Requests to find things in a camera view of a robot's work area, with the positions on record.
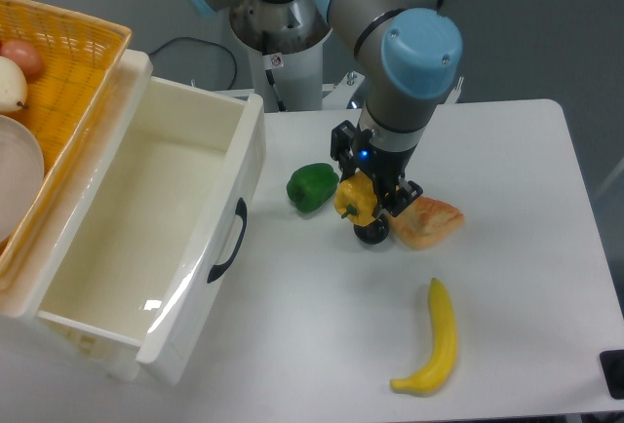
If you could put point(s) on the green bell pepper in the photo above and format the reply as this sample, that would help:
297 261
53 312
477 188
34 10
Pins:
311 186

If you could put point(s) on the white pear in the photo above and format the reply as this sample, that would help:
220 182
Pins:
13 87

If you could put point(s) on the red apple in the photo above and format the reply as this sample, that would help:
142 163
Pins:
25 56

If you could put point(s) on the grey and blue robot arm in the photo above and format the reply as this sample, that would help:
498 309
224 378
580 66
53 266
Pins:
409 53

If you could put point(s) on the black device at edge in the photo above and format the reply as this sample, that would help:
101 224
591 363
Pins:
612 362

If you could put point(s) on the black drawer handle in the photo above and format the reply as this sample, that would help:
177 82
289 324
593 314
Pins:
233 243

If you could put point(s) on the yellow woven basket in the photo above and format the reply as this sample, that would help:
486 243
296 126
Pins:
80 53

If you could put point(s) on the white plate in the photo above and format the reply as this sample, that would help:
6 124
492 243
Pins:
22 173

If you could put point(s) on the yellow banana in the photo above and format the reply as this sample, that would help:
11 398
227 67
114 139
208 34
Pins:
432 376

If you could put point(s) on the white table bracket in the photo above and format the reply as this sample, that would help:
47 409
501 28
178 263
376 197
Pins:
455 93

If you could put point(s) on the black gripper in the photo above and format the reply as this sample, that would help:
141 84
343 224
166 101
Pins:
354 150

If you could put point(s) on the yellow bell pepper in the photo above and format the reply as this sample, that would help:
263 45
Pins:
356 199

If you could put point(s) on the white open drawer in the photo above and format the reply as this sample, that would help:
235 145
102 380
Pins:
136 270

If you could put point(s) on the black round knob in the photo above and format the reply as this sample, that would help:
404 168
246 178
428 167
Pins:
375 232

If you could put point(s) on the triangular pastry bread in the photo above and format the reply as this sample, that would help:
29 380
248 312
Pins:
426 222

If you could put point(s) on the white drawer cabinet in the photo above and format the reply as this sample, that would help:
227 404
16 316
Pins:
32 257

